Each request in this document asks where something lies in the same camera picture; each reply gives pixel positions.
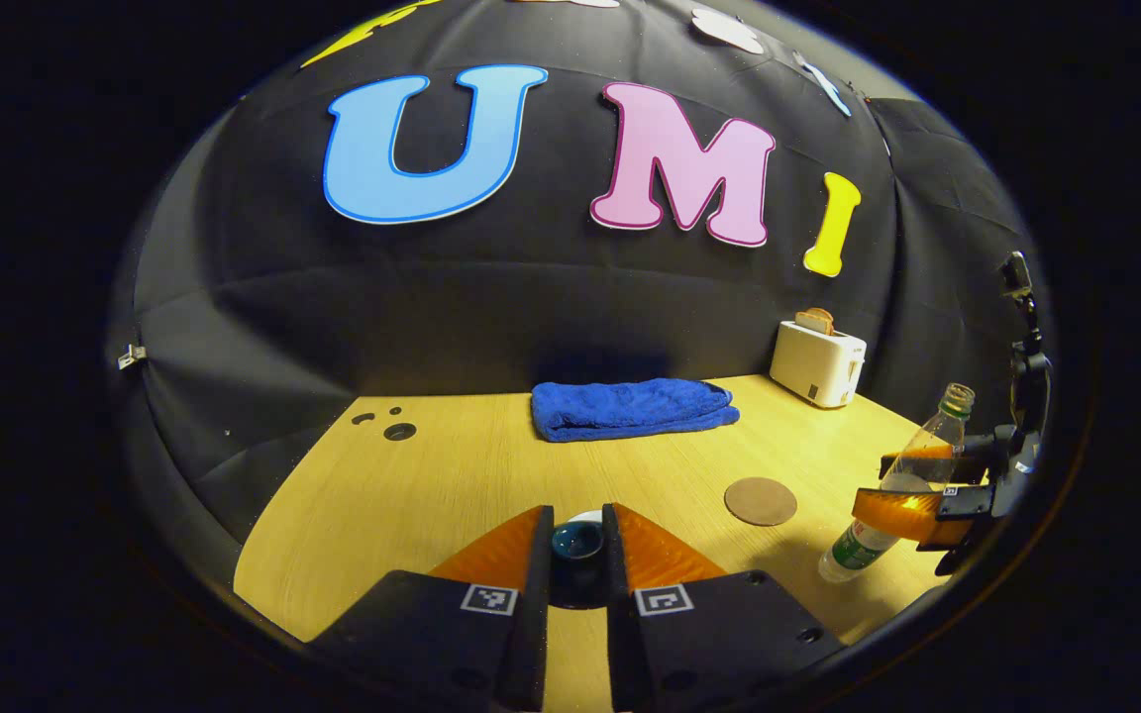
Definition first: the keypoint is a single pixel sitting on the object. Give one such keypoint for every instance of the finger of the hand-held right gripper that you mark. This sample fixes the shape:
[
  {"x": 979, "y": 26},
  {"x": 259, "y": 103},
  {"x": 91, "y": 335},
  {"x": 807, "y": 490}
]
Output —
[
  {"x": 912, "y": 513},
  {"x": 972, "y": 463}
]

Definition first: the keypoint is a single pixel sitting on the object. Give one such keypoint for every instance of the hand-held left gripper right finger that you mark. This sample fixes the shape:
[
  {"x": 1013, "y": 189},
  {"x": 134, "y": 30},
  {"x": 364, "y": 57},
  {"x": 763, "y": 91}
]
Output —
[{"x": 617, "y": 614}]

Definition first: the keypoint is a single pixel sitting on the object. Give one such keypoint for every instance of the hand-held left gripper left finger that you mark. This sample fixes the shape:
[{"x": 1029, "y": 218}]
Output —
[{"x": 539, "y": 614}]

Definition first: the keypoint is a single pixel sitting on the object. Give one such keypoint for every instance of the clear water bottle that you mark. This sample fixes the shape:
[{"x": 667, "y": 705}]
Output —
[{"x": 937, "y": 436}]

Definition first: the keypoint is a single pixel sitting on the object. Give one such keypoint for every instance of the teal teacup lid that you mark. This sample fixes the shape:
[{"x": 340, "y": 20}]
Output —
[{"x": 577, "y": 542}]

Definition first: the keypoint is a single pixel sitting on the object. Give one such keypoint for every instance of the round brown coaster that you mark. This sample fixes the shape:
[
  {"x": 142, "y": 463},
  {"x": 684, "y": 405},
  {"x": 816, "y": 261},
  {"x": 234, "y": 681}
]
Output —
[{"x": 761, "y": 501}]

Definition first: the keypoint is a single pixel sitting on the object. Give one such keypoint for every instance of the white toaster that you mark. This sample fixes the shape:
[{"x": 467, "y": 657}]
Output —
[{"x": 813, "y": 361}]

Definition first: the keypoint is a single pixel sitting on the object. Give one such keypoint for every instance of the blue towel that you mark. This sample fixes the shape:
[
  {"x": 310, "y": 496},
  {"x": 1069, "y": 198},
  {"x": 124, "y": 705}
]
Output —
[{"x": 630, "y": 408}]

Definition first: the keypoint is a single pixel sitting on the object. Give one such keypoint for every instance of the bread slice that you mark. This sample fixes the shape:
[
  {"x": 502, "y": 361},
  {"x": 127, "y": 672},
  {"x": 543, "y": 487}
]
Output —
[{"x": 816, "y": 320}]

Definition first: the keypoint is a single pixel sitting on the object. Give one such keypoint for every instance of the black backdrop cloth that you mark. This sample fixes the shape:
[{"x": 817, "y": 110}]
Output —
[{"x": 491, "y": 297}]

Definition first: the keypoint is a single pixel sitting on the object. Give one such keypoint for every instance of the silver clip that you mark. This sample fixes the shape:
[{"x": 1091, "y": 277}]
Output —
[{"x": 131, "y": 355}]

